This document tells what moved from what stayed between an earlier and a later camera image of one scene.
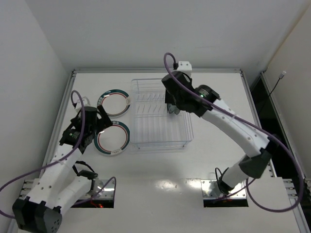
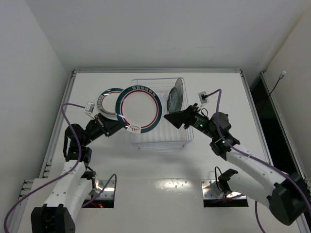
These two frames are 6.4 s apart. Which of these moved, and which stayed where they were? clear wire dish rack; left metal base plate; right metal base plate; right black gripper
Moved: right black gripper
Stayed: right metal base plate; clear wire dish rack; left metal base plate
